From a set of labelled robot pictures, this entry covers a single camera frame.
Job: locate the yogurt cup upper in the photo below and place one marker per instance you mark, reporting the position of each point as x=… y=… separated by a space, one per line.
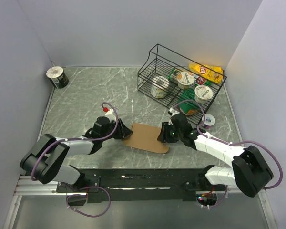
x=185 y=79

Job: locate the green snack package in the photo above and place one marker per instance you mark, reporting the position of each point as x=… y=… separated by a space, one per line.
x=187 y=108

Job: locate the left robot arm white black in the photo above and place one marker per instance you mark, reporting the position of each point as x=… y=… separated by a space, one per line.
x=44 y=161

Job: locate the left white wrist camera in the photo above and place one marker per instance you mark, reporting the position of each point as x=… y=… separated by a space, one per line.
x=110 y=113

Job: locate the black chip can white lid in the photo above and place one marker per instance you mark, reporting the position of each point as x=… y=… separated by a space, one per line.
x=57 y=77

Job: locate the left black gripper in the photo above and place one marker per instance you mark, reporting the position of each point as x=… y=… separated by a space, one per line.
x=125 y=130

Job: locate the wrapped toilet paper roll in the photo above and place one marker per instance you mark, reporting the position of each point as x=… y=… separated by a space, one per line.
x=159 y=87

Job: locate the red green snack packet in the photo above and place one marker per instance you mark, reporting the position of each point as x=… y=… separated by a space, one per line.
x=198 y=79

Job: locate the yogurt cup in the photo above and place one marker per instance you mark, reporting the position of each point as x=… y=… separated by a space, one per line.
x=203 y=94
x=185 y=79

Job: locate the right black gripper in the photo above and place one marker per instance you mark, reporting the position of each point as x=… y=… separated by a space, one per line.
x=163 y=136

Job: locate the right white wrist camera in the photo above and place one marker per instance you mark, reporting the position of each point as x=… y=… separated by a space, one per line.
x=173 y=112

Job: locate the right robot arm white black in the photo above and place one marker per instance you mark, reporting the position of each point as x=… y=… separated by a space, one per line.
x=248 y=170

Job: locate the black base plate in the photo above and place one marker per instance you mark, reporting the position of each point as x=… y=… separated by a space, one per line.
x=149 y=184

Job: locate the black wire basket rack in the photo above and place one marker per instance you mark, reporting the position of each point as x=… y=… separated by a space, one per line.
x=160 y=61

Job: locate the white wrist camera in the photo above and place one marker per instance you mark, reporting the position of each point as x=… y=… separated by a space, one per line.
x=173 y=112
x=110 y=113

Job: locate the yogurt cup lower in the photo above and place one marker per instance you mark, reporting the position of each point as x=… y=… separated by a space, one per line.
x=203 y=94

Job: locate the brown cardboard box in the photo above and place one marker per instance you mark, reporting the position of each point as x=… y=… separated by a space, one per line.
x=144 y=137

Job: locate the yellow chips bag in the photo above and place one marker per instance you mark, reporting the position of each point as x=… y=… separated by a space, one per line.
x=209 y=72

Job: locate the small blue white cup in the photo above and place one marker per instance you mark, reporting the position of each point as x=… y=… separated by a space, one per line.
x=209 y=121

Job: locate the aluminium rail frame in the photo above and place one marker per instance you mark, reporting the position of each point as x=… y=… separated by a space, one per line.
x=38 y=206

